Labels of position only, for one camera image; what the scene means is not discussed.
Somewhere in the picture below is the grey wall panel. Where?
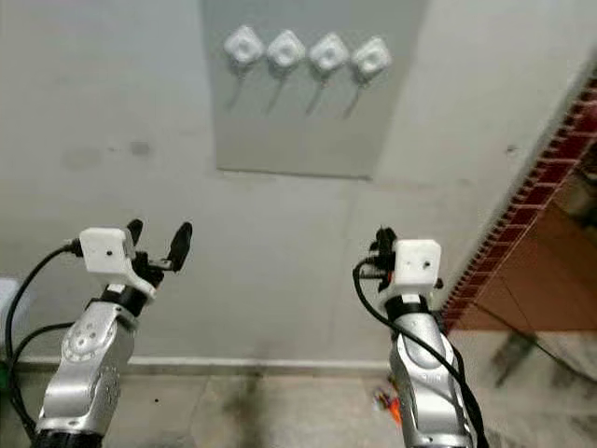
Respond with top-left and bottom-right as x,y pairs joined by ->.
201,0 -> 431,181

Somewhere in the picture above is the white wall hook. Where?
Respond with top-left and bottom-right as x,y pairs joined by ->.
304,33 -> 351,116
344,35 -> 394,119
265,29 -> 308,113
223,23 -> 266,108

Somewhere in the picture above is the long black left arm cable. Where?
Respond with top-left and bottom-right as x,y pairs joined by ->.
3,239 -> 82,441

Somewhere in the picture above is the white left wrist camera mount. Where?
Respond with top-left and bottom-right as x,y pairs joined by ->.
79,227 -> 152,300

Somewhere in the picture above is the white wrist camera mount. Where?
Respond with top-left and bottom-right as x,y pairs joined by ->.
79,227 -> 152,300
380,239 -> 443,300

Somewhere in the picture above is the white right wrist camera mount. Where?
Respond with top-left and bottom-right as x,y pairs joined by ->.
380,239 -> 443,300

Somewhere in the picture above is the short black left arm cable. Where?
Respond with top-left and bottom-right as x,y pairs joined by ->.
13,321 -> 72,376

